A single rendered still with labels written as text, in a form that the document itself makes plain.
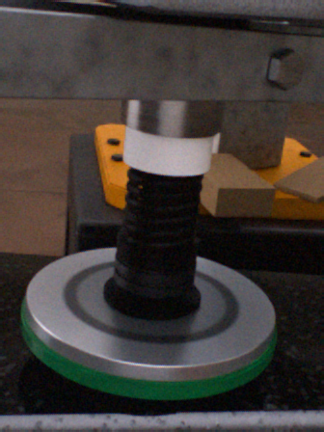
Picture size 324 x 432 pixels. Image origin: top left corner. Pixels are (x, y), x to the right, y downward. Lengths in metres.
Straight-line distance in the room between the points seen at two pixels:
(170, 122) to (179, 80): 0.05
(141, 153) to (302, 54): 0.14
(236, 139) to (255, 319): 0.78
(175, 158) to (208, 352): 0.15
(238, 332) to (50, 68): 0.26
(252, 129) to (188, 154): 0.84
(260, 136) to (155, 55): 0.94
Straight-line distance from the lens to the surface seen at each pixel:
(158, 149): 0.51
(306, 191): 1.25
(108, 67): 0.43
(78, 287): 0.59
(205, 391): 0.52
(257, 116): 1.35
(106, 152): 1.38
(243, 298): 0.61
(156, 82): 0.45
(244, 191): 1.09
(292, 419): 0.58
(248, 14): 0.42
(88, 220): 1.13
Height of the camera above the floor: 1.15
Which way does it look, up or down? 20 degrees down
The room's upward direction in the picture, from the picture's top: 6 degrees clockwise
